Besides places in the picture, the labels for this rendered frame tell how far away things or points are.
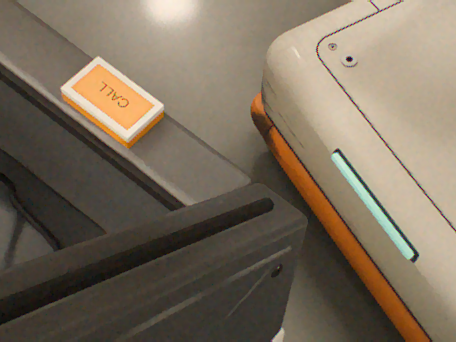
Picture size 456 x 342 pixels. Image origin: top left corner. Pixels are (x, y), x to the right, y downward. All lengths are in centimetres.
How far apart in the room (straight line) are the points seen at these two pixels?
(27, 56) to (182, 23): 124
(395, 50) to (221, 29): 45
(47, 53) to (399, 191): 82
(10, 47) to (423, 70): 94
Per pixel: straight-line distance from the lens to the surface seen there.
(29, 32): 60
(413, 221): 132
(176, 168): 54
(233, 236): 46
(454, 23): 151
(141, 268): 39
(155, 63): 176
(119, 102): 55
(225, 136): 168
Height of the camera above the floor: 141
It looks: 59 degrees down
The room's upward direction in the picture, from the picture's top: 5 degrees clockwise
